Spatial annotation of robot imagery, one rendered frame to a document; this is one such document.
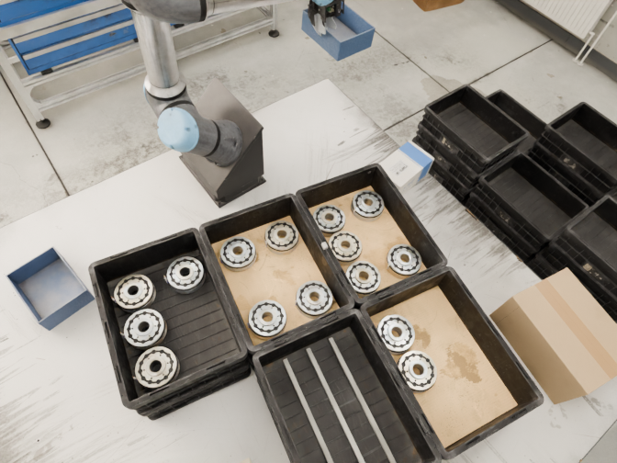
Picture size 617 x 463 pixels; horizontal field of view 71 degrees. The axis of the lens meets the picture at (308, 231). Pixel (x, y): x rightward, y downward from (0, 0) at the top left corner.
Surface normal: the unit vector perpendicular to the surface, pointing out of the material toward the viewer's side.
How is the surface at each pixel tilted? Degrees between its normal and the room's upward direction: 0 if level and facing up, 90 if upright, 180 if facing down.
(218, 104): 44
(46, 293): 0
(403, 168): 0
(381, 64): 0
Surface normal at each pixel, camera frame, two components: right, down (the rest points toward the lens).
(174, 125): -0.43, 0.08
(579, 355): 0.06, -0.51
